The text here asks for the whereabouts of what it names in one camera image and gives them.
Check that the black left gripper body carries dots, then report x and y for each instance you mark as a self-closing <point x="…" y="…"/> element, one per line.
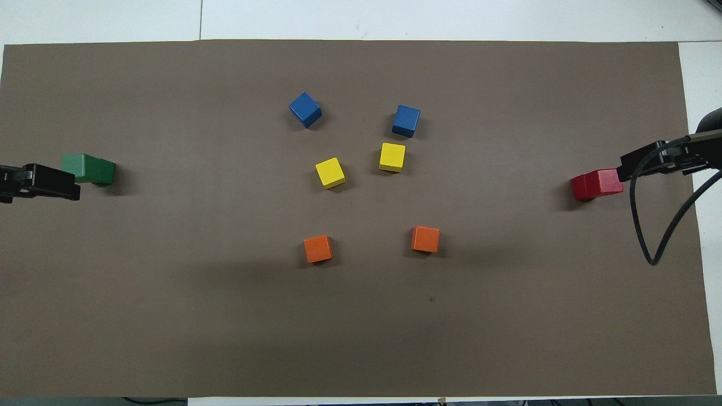
<point x="10" y="183"/>

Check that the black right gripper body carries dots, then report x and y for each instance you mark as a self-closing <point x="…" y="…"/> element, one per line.
<point x="708" y="149"/>

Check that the green wooden cube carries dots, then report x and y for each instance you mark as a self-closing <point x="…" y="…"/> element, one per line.
<point x="82" y="163"/>
<point x="108" y="175"/>

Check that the red wooden cube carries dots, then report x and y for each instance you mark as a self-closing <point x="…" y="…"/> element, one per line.
<point x="609" y="181"/>
<point x="578" y="189"/>

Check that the orange wooden cube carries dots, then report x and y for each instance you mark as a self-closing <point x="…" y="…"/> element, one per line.
<point x="317" y="248"/>
<point x="426" y="239"/>

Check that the blue wooden cube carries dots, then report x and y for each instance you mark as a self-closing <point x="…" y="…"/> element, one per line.
<point x="305" y="109"/>
<point x="406" y="120"/>

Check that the yellow wooden cube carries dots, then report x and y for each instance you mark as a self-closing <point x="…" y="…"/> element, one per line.
<point x="330" y="172"/>
<point x="392" y="157"/>

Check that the brown table mat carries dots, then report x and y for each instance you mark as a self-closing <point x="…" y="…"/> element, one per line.
<point x="366" y="316"/>

